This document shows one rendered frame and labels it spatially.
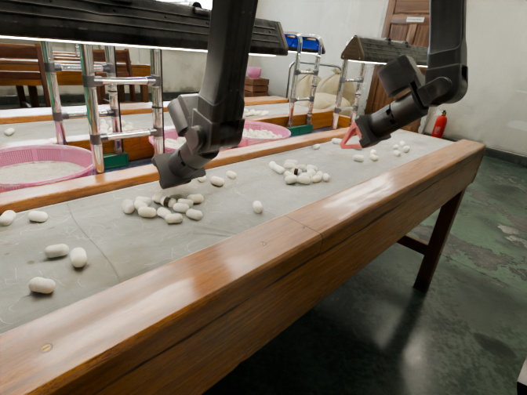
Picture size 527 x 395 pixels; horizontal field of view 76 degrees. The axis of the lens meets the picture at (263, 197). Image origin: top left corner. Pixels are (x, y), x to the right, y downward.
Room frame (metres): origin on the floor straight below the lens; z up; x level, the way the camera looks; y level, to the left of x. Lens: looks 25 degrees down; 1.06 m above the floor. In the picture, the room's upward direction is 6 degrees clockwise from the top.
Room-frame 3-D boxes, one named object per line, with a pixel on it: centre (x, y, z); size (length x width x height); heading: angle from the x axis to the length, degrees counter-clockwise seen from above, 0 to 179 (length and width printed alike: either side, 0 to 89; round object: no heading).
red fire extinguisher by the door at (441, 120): (4.71, -2.31, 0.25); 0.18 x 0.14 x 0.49; 137
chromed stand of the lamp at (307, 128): (1.70, -0.08, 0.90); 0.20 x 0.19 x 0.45; 138
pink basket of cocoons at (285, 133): (1.25, 0.06, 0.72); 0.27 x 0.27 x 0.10
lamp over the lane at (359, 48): (1.38, -0.43, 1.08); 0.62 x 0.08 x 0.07; 138
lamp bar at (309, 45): (1.75, -0.01, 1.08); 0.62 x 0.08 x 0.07; 138
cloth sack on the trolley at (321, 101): (4.02, -0.58, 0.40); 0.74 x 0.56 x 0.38; 137
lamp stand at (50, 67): (0.97, 0.57, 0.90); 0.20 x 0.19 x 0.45; 138
